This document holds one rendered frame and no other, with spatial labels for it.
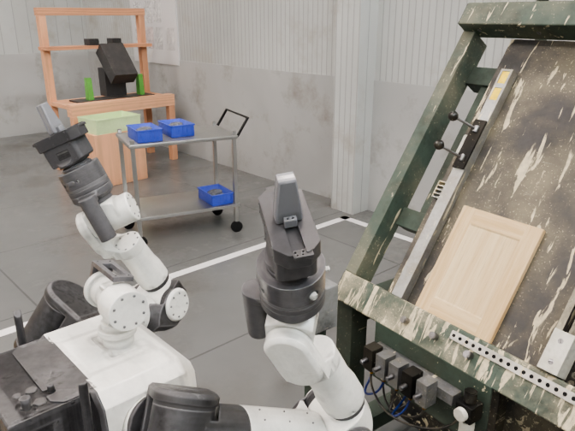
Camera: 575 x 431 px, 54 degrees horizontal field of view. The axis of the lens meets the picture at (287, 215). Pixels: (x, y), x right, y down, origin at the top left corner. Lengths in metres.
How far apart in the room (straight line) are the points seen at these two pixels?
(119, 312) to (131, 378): 0.10
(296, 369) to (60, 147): 0.68
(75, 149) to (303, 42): 5.17
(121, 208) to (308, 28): 5.11
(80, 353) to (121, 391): 0.12
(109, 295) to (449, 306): 1.38
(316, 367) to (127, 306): 0.32
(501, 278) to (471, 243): 0.18
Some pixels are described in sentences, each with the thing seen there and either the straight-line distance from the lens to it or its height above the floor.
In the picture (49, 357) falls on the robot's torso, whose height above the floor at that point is 1.37.
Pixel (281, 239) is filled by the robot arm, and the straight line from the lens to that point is 0.64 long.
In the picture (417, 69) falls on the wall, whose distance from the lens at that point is 5.30.
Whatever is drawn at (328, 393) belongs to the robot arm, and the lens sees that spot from 0.89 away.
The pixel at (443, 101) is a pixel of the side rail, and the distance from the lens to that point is 2.42.
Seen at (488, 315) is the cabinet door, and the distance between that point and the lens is 2.00.
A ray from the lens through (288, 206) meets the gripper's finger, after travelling 0.64.
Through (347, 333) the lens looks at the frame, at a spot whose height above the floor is 0.66.
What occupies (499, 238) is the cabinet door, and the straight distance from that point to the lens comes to 2.06.
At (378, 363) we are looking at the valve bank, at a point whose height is 0.74.
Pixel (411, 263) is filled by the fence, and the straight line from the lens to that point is 2.16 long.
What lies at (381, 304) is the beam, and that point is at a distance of 2.17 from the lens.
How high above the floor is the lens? 1.88
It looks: 19 degrees down
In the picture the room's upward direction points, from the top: straight up
